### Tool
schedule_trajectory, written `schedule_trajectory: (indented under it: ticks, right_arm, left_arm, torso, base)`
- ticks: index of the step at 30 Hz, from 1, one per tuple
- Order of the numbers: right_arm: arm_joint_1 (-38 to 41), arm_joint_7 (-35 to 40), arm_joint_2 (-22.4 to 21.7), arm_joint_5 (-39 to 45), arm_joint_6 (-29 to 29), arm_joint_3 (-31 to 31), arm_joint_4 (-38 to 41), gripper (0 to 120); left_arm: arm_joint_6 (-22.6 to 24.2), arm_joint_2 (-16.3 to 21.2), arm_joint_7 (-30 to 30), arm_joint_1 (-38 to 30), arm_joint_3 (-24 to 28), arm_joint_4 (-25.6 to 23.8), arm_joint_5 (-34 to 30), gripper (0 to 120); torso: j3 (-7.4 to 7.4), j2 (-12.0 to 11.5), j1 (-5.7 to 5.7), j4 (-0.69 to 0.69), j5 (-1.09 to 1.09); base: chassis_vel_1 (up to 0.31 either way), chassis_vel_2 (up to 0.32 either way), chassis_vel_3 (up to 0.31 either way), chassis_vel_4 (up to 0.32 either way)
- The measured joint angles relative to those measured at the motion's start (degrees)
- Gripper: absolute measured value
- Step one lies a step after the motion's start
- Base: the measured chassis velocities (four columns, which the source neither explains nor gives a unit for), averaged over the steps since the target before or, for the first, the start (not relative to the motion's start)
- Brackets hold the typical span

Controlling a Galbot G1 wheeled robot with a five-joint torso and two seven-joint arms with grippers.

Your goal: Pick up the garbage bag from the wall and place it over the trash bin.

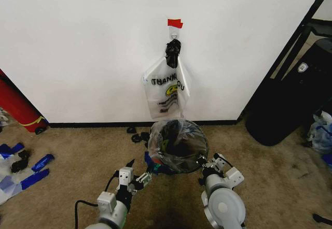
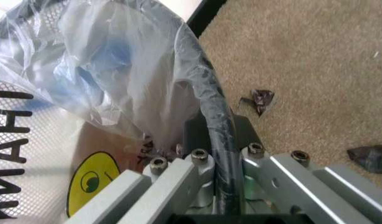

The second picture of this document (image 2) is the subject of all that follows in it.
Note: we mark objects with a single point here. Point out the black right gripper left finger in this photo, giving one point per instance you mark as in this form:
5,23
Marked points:
175,177

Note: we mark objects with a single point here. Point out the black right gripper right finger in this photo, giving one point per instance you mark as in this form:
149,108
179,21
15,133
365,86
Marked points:
303,186

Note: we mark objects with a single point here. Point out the clear plastic garbage bag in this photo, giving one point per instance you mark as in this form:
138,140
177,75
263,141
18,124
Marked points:
131,70

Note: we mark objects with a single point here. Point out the white mesh trash bin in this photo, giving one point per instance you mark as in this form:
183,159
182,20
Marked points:
38,163

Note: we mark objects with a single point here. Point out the crumpled red print wrapper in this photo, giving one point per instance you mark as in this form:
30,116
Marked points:
145,147

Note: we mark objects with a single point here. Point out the crumpled dark foil wrapper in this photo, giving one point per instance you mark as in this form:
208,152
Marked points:
367,158
261,99

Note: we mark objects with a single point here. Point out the cardboard with yellow smiley face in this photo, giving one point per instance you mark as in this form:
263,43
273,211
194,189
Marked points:
94,168

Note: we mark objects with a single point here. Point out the small white paper scrap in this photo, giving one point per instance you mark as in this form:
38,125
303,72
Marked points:
376,54

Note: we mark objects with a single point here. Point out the black furniture frame bar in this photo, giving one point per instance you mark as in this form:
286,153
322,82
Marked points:
206,14

